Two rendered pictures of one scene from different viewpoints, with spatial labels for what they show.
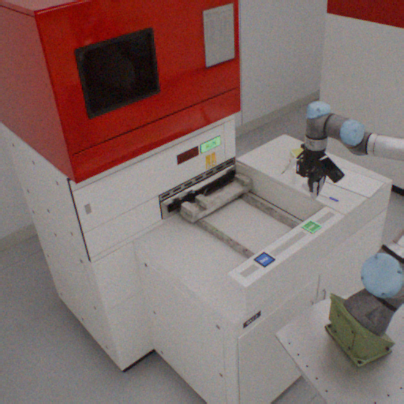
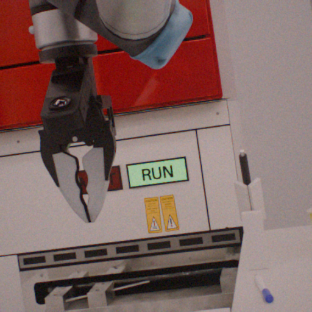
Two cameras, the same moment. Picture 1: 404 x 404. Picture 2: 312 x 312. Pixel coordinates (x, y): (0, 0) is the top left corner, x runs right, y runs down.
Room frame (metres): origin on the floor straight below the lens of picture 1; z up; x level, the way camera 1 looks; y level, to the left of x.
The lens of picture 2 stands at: (0.78, -1.17, 1.21)
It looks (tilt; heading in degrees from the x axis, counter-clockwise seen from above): 3 degrees down; 46
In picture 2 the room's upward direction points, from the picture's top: 8 degrees counter-clockwise
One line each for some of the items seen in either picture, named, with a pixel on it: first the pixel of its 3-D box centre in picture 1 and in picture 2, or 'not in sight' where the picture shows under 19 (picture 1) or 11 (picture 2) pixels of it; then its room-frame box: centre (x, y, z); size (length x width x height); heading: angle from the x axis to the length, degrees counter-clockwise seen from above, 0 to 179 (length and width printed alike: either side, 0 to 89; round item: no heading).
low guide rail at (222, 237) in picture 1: (224, 237); not in sight; (1.51, -0.08, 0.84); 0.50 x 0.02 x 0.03; 38
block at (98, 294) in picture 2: (203, 201); (101, 294); (1.70, -0.01, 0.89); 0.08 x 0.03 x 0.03; 38
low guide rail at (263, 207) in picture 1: (268, 210); not in sight; (1.68, -0.29, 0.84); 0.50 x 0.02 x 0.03; 38
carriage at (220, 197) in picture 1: (217, 199); (144, 304); (1.75, -0.07, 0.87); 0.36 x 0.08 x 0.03; 128
